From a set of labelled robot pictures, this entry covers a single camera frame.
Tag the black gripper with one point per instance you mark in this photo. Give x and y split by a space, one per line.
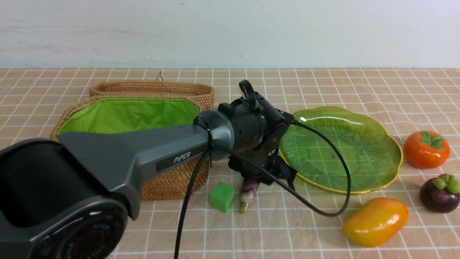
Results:
257 134

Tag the purple toy eggplant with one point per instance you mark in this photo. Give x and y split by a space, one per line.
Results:
247 192

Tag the yellow orange toy mango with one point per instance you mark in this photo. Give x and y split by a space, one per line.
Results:
376 222

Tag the orange toy persimmon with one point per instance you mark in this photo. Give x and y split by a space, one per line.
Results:
426 149

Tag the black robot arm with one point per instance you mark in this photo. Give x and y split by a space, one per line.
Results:
70 198

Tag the woven wicker basket lid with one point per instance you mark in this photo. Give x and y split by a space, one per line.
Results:
202 94

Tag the green foam cube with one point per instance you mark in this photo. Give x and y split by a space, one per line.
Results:
222 197

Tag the woven wicker basket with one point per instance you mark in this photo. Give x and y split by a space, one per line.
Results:
173 184

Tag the green glass leaf plate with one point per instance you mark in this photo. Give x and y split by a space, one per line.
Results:
372 156

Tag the checkered beige tablecloth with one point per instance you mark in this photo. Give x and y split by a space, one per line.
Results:
277 225

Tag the green fabric basket lining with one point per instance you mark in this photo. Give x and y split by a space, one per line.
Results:
119 115

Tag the dark purple toy mangosteen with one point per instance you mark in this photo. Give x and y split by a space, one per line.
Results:
440 194

